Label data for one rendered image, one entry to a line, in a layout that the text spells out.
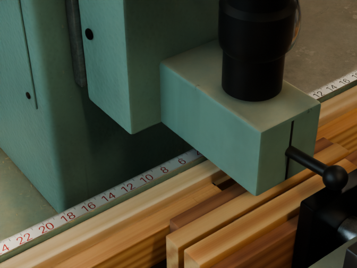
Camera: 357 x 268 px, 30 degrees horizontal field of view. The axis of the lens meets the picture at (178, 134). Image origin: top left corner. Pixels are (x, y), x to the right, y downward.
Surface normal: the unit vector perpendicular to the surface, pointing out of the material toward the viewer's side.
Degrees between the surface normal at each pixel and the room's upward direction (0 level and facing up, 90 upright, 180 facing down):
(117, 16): 90
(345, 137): 90
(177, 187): 0
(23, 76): 90
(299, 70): 0
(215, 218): 0
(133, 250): 90
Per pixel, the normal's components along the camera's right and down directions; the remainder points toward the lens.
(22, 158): -0.80, 0.37
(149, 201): 0.00, -0.79
